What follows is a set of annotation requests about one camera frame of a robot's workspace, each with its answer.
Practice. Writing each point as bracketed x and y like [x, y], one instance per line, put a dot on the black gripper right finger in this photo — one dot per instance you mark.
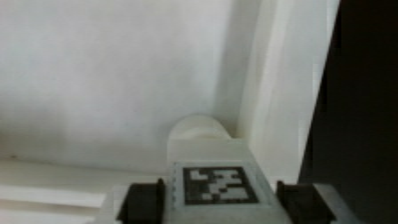
[305, 204]

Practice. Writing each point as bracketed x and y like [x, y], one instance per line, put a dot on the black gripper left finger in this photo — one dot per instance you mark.
[143, 204]

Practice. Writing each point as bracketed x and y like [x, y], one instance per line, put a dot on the white leg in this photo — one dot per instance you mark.
[218, 190]

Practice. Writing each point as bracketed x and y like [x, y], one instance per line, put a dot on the white square tabletop part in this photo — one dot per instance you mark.
[115, 66]

